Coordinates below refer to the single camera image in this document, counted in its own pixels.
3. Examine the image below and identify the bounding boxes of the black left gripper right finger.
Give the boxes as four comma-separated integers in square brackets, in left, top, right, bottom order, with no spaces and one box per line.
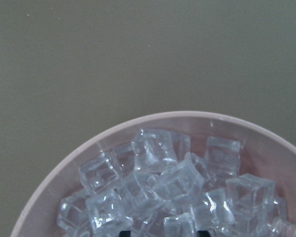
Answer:
[197,231,210,237]

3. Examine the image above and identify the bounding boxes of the pile of clear ice cubes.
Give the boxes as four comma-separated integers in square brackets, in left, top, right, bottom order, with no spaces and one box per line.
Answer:
[57,128,296,237]

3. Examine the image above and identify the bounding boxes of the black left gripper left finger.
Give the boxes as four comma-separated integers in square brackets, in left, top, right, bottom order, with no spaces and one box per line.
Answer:
[119,230,130,237]

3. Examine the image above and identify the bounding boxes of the pink bowl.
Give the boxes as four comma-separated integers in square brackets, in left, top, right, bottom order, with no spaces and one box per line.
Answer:
[11,111,296,237]

